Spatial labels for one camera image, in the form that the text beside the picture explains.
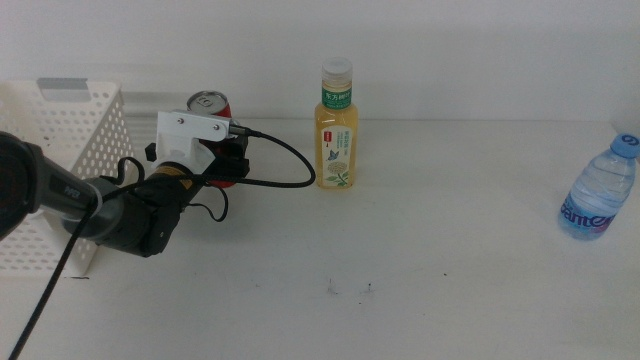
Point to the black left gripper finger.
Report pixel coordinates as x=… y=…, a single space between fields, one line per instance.
x=240 y=147

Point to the red cola can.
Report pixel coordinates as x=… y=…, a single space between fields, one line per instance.
x=207 y=102

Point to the yellow tea bottle green label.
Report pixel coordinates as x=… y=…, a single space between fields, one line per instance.
x=335 y=125

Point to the clear water bottle blue cap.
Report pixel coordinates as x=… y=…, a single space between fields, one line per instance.
x=595 y=190

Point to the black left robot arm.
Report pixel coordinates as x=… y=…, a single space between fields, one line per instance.
x=125 y=220

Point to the white perforated plastic basket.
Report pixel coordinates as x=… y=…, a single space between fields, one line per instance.
x=107 y=107

